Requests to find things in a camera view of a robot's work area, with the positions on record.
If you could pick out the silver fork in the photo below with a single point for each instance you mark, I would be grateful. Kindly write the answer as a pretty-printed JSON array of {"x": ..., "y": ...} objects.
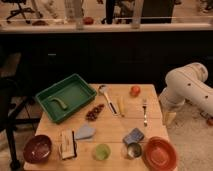
[{"x": 144, "y": 106}]

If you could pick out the orange plate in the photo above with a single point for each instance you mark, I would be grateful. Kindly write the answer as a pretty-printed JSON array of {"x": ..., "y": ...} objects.
[{"x": 160, "y": 155}]

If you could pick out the blue sponge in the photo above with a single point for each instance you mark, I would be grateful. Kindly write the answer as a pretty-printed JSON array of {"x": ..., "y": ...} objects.
[{"x": 134, "y": 136}]

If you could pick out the silver spoon with white handle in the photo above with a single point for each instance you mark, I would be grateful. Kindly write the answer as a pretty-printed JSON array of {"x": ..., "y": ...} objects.
[{"x": 103, "y": 90}]

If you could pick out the dark red grape bunch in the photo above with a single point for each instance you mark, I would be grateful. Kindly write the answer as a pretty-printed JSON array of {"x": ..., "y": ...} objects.
[{"x": 92, "y": 115}]

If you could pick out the red tomato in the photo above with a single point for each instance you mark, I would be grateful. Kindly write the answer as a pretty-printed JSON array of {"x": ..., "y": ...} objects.
[{"x": 135, "y": 91}]

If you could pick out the small metal cup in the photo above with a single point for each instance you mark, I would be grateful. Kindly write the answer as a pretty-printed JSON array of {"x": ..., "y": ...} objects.
[{"x": 134, "y": 150}]

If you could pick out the black chair at left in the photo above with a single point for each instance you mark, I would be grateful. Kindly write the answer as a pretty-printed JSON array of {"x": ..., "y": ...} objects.
[{"x": 8, "y": 120}]

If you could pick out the dark red bowl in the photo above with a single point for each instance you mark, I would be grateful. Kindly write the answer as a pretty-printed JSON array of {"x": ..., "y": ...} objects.
[{"x": 37, "y": 149}]

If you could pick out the green cup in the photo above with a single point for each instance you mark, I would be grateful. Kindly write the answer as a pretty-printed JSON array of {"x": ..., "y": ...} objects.
[{"x": 101, "y": 152}]

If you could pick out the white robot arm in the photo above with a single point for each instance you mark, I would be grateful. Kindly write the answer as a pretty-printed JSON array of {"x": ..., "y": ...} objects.
[{"x": 185, "y": 83}]

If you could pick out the green plastic tray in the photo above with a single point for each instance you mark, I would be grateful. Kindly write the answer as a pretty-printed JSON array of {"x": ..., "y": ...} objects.
[{"x": 73, "y": 90}]

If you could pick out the green pepper in tray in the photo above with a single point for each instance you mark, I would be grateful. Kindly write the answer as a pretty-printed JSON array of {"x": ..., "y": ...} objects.
[{"x": 62, "y": 104}]

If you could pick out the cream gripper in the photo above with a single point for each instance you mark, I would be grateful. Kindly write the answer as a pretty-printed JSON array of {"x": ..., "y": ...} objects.
[{"x": 168, "y": 116}]

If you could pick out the black office chair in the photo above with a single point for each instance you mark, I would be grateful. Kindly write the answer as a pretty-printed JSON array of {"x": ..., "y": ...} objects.
[{"x": 23, "y": 11}]

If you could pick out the light blue cloth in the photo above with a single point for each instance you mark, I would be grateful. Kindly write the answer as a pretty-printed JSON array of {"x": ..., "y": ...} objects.
[{"x": 84, "y": 132}]

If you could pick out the yellow banana piece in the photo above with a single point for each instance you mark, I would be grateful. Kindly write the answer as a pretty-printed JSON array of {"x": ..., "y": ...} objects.
[{"x": 121, "y": 106}]

